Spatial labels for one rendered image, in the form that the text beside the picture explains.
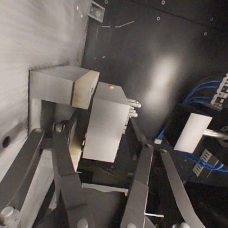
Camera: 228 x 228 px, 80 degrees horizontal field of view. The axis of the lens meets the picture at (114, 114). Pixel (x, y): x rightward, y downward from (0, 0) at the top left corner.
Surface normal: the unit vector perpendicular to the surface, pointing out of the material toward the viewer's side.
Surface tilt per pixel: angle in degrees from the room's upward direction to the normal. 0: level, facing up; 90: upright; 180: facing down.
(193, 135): 90
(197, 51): 90
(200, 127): 90
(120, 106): 89
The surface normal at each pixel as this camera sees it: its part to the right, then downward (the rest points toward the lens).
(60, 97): 0.04, 0.38
